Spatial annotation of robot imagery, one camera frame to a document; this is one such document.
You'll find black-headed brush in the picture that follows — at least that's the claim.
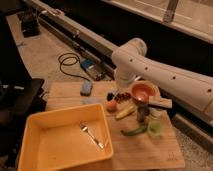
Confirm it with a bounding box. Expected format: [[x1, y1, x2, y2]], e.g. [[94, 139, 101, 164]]
[[106, 89, 121, 101]]

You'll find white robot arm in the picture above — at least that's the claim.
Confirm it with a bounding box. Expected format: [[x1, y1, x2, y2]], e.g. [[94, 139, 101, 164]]
[[111, 38, 213, 123]]

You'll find red bowl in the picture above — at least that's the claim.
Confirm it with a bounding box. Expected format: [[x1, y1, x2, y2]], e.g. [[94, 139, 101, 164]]
[[130, 82, 156, 103]]

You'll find blue electronic box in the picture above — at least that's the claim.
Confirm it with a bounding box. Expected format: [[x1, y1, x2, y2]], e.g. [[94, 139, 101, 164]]
[[80, 59, 105, 81]]

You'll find bunch of dark grapes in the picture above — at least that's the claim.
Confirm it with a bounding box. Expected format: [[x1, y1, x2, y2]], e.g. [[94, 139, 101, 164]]
[[115, 92, 131, 102]]

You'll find orange tomato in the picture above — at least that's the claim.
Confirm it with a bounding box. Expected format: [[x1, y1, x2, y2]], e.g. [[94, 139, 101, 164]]
[[106, 100, 117, 112]]

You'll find yellow banana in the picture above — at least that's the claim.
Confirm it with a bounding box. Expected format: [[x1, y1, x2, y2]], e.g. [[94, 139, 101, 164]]
[[115, 103, 136, 120]]

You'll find metal can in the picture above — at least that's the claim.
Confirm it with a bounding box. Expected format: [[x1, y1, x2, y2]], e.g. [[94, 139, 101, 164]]
[[137, 105, 150, 123]]

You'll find metal fork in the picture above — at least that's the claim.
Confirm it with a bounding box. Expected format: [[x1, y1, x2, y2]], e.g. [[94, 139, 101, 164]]
[[79, 123, 104, 150]]

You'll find wooden block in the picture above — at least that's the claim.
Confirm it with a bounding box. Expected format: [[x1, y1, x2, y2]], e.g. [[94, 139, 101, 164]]
[[148, 96, 172, 108]]

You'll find small glass jar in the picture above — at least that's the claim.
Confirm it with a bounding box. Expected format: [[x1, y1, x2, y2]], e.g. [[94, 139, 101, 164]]
[[150, 108, 163, 120]]

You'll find green chili pepper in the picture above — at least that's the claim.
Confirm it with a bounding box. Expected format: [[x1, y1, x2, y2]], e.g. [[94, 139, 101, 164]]
[[120, 125, 147, 136]]

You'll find wooden cutting board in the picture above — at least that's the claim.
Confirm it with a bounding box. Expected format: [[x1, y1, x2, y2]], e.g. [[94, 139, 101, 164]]
[[46, 82, 185, 171]]

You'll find green cup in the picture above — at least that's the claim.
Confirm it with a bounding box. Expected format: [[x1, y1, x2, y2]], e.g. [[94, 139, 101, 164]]
[[147, 121, 163, 137]]

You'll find yellow plastic bin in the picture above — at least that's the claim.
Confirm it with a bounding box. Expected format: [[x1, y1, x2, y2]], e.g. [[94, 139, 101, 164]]
[[18, 104, 113, 171]]

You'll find black chair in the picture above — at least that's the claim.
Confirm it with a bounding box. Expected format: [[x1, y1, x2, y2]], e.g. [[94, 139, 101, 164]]
[[0, 78, 46, 166]]

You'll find black box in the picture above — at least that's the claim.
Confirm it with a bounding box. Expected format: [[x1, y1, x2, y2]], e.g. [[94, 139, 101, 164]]
[[21, 13, 40, 37]]

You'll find black cable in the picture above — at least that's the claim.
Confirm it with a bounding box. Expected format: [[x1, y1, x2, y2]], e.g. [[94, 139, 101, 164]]
[[57, 52, 93, 83]]

